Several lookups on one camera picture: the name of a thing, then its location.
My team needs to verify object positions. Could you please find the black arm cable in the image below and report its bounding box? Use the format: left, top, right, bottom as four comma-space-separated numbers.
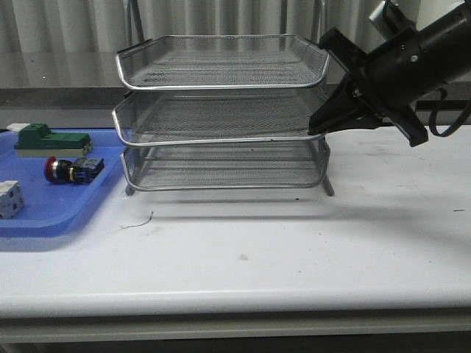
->
428, 88, 471, 138

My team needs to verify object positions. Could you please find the green terminal block module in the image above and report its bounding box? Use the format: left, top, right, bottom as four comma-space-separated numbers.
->
7, 123, 93, 157

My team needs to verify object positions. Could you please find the white terminal block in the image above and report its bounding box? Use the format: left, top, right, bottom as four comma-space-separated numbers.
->
0, 180, 24, 219

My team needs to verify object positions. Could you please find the silver rack frame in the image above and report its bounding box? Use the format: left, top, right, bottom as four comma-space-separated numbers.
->
123, 0, 336, 197

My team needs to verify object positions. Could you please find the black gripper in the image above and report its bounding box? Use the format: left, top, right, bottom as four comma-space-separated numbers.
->
308, 28, 428, 147

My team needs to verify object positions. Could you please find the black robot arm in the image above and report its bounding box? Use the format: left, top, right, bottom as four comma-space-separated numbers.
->
308, 1, 470, 146

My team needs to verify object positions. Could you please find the thin grey wire scrap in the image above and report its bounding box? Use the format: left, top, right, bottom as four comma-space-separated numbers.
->
119, 211, 155, 230

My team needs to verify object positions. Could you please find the grey stone counter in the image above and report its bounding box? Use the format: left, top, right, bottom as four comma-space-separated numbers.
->
1, 52, 126, 129

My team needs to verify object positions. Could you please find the blue plastic tray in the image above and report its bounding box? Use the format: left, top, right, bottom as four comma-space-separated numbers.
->
1, 129, 124, 238

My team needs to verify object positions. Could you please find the red emergency stop button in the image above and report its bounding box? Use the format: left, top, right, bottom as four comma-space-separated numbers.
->
43, 157, 105, 185

